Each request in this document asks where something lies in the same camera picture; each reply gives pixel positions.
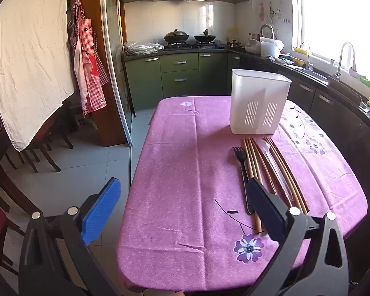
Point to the white rice cooker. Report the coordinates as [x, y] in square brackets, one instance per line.
[266, 32]

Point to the small steel faucet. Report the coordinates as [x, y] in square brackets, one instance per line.
[309, 60]

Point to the clear plastic bag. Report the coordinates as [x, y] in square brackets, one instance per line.
[141, 47]

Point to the red checked apron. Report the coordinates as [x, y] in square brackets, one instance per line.
[88, 61]

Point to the purple floral tablecloth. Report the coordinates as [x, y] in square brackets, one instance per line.
[185, 175]

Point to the yellow tray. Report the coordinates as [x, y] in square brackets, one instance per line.
[299, 50]

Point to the glass sliding door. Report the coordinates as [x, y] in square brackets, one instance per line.
[115, 67]

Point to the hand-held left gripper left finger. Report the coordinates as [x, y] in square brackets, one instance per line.
[101, 211]

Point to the green base cabinets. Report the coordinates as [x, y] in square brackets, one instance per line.
[178, 77]

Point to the white plastic container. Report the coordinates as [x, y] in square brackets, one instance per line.
[269, 49]

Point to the white hanging cloth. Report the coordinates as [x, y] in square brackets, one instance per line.
[27, 58]

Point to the dark wooden chair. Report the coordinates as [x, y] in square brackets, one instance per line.
[40, 148]

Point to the black plastic fork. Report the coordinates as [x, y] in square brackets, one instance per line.
[243, 172]

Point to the kitchen window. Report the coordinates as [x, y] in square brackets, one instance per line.
[336, 15]

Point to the black wok with lid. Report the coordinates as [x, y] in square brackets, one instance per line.
[175, 36]

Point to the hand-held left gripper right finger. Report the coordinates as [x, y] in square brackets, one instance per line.
[265, 209]

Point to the white plastic utensil holder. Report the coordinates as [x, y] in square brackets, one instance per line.
[259, 98]

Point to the brown wooden board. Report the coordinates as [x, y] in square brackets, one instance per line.
[345, 91]

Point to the green plastic box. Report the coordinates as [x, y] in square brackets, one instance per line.
[368, 82]

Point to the yellow bowl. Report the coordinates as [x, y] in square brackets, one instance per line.
[298, 61]

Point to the steel sink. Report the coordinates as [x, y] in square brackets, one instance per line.
[311, 74]

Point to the small dark pot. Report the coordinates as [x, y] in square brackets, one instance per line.
[234, 43]

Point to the gas stove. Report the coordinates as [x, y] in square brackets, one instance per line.
[191, 46]

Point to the tall steel faucet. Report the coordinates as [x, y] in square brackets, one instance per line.
[339, 64]

